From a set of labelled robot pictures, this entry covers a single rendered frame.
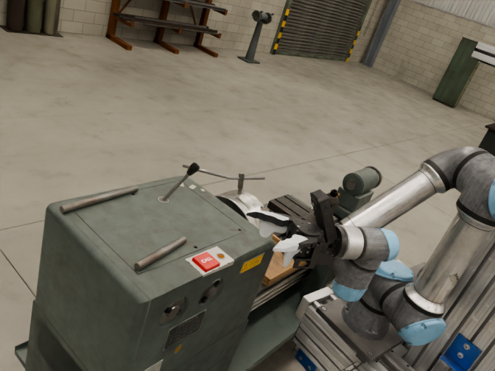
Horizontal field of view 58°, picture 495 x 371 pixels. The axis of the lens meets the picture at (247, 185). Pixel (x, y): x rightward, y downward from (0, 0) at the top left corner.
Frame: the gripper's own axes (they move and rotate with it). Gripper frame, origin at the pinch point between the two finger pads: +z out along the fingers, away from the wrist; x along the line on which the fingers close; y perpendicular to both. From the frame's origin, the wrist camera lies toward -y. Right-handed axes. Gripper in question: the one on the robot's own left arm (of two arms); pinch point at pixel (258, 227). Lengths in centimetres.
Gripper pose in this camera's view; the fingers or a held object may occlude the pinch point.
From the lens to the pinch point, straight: 90.2
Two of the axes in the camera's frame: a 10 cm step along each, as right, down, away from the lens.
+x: -3.3, -4.0, 8.6
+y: -2.5, 9.1, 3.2
